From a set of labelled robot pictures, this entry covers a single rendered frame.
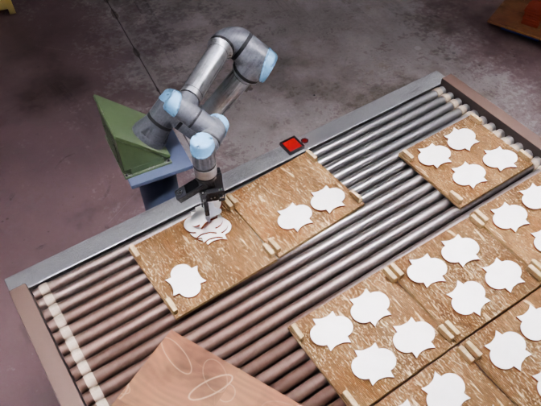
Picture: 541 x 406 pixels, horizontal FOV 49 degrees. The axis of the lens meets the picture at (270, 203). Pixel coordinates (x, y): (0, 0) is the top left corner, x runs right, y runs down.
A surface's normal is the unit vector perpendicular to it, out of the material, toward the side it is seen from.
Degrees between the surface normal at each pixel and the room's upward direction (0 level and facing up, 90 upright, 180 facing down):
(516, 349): 0
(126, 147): 90
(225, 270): 0
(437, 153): 0
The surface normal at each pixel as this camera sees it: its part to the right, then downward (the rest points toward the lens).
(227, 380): -0.01, -0.65
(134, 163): 0.46, 0.68
